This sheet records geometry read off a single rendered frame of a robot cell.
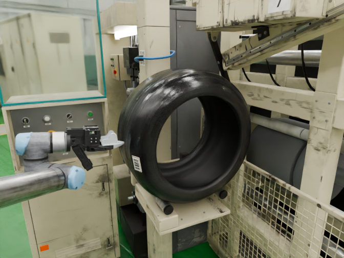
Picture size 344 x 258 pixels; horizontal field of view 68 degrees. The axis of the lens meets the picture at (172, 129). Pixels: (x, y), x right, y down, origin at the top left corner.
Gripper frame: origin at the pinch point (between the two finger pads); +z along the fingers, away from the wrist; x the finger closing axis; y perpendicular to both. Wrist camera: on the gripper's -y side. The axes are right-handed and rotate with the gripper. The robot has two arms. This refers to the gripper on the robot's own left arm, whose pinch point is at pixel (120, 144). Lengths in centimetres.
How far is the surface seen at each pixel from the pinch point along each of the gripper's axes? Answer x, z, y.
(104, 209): 60, 7, -68
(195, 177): 6.7, 41.3, -22.5
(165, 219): -9.9, 17.9, -31.2
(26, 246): 113, -45, -126
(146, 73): 29.3, 19.0, 26.2
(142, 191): 15.1, 16.3, -31.2
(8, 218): 164, -63, -129
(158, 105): -10.9, 10.1, 17.9
